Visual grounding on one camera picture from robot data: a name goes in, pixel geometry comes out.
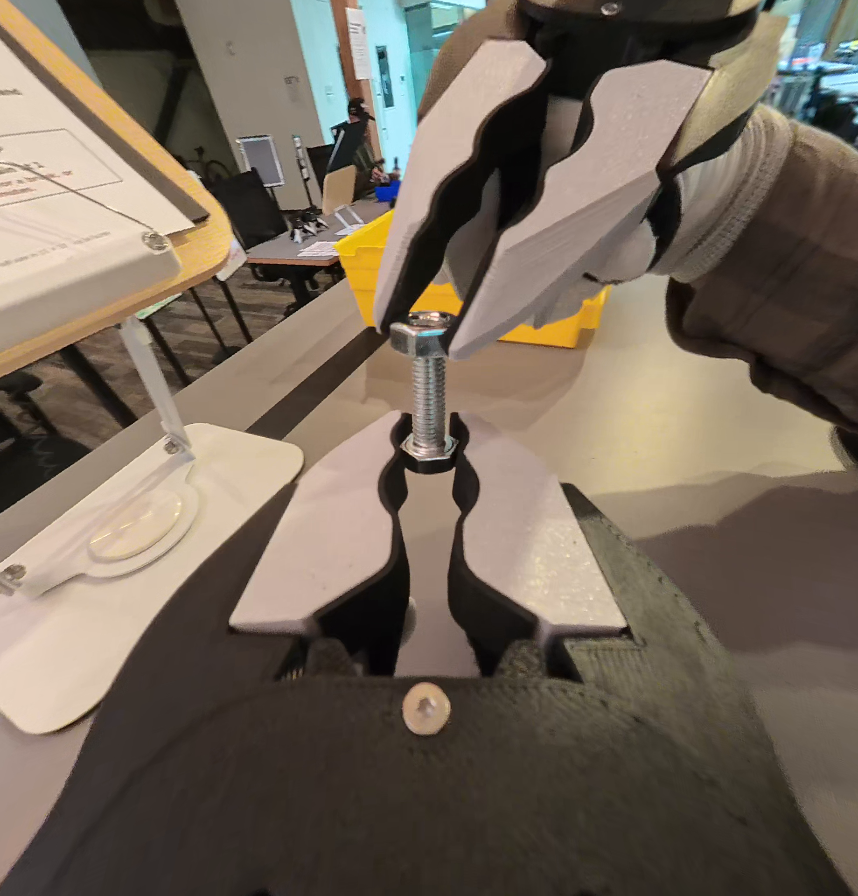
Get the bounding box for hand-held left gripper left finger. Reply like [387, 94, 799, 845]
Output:
[229, 412, 410, 676]

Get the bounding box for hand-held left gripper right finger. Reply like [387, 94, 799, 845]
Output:
[448, 412, 629, 674]

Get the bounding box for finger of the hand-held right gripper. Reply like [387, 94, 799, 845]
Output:
[446, 60, 715, 361]
[373, 37, 550, 336]

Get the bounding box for yellow plastic bin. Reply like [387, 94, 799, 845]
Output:
[334, 210, 612, 350]

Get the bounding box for silver hex bolt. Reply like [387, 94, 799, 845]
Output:
[401, 350, 460, 478]

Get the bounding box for person's right forearm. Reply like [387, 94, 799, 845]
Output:
[663, 119, 858, 449]

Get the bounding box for person's right hand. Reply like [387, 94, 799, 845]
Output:
[534, 105, 799, 330]

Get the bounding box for silver framed sign stand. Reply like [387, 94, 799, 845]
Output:
[236, 133, 287, 190]

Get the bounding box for grey background desk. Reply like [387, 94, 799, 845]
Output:
[247, 199, 395, 309]

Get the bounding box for black office chair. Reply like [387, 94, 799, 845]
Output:
[212, 168, 290, 246]

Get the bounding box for printed instruction sheet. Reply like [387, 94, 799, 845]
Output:
[0, 17, 195, 281]

